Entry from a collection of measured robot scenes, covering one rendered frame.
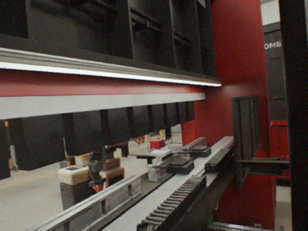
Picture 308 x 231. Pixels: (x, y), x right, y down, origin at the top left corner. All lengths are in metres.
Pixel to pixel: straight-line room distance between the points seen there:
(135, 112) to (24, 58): 0.77
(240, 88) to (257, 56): 0.32
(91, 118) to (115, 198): 0.40
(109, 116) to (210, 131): 1.51
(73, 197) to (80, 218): 1.30
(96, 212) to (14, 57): 0.71
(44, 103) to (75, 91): 0.15
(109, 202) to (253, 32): 1.88
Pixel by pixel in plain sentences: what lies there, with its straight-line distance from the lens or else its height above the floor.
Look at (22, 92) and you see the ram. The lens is 0.80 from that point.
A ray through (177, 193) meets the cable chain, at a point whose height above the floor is 1.04.
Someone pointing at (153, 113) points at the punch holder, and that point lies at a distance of 1.40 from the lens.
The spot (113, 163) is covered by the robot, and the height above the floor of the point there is 0.85.
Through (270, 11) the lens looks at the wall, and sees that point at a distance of 8.99.
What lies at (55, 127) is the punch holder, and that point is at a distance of 0.86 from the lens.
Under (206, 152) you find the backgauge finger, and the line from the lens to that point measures 1.51.
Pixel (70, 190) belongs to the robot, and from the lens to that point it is 2.29.
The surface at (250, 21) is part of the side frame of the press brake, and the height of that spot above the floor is 2.00.
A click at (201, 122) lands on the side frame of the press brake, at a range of 2.44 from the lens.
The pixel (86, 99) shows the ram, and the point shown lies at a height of 1.38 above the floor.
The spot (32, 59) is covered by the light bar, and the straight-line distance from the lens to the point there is 0.59.
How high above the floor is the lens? 1.34
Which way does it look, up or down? 3 degrees down
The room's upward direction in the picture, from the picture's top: 5 degrees counter-clockwise
